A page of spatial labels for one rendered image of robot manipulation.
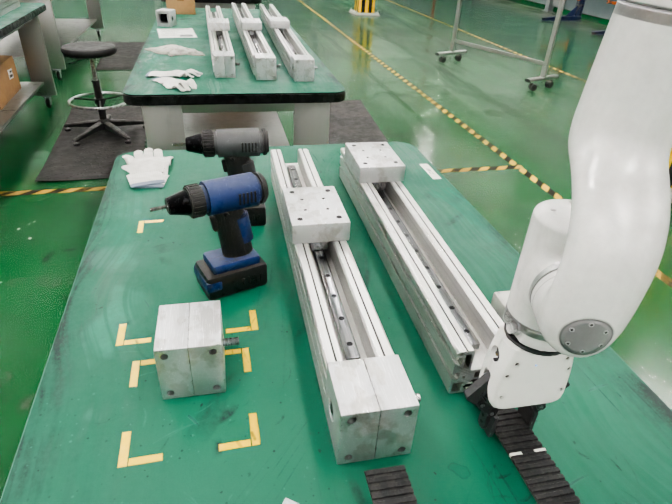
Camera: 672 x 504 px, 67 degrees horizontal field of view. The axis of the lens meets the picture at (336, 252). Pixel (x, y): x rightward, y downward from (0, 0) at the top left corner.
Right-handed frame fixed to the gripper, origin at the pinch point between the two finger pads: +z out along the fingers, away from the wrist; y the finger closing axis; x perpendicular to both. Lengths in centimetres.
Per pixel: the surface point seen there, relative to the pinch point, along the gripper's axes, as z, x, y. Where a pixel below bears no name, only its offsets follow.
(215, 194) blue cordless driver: -17, 38, -37
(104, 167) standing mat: 80, 284, -113
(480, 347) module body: -1.3, 12.2, 1.5
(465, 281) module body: -5.2, 24.1, 3.4
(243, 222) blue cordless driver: -10, 40, -33
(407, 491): -0.3, -8.3, -17.2
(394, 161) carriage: -9, 67, 4
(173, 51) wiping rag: 2, 246, -59
